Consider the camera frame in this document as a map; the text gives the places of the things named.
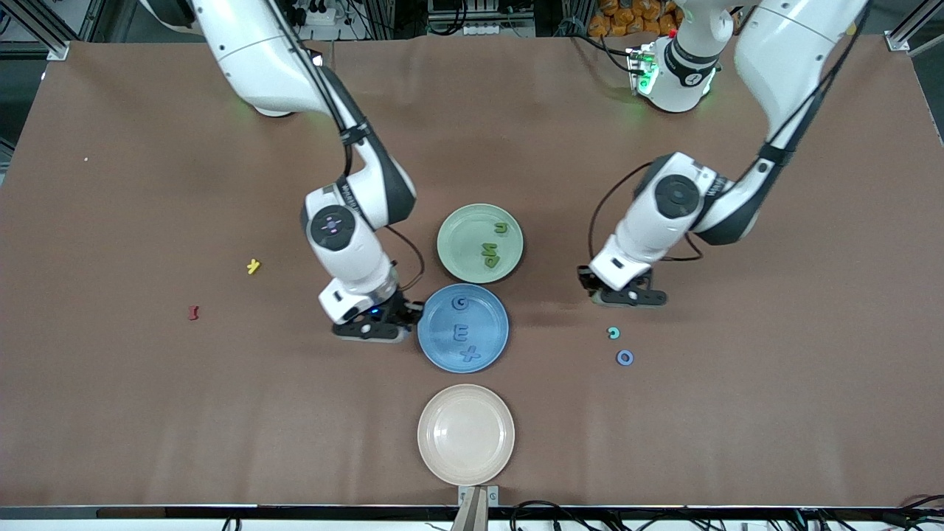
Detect blue plate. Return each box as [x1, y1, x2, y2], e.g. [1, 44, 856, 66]
[417, 284, 510, 374]

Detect light green plate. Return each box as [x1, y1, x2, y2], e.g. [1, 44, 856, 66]
[437, 204, 524, 285]

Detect beige plate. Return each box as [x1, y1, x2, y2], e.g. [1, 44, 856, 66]
[417, 383, 516, 487]

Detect brown table cover cloth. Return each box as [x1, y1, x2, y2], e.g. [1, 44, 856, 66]
[0, 35, 944, 510]

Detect orange bags pile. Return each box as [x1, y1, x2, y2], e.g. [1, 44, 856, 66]
[590, 0, 683, 38]

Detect white power strip black plugs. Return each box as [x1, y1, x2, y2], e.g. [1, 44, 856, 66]
[295, 0, 336, 27]

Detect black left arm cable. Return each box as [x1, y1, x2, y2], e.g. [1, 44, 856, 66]
[588, 0, 871, 270]

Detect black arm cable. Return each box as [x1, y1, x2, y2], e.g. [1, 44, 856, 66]
[265, 0, 426, 292]
[588, 0, 871, 270]

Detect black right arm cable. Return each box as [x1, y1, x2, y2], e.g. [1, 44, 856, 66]
[265, 0, 426, 292]

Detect grey metal camera bracket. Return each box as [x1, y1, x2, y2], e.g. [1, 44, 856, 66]
[457, 485, 500, 531]

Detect black tangled cables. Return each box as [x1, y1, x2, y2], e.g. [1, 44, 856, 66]
[509, 496, 944, 531]

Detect black base power cable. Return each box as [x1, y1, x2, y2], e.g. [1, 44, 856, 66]
[572, 33, 636, 74]

